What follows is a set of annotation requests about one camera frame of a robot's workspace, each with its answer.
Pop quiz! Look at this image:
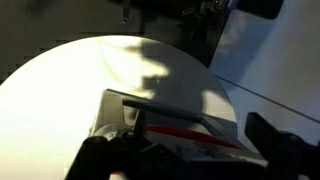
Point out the grey toy stove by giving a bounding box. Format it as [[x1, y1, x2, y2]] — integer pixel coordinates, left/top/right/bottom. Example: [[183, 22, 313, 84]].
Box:
[[89, 88, 269, 180]]

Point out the black tool rack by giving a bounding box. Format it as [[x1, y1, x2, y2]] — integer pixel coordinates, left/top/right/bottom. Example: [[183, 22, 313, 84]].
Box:
[[179, 0, 234, 68]]

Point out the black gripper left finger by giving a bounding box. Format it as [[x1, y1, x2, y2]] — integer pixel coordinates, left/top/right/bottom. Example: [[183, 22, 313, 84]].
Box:
[[64, 131, 161, 180]]

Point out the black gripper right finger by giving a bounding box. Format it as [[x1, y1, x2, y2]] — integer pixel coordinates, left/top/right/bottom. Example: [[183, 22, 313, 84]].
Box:
[[244, 112, 320, 180]]

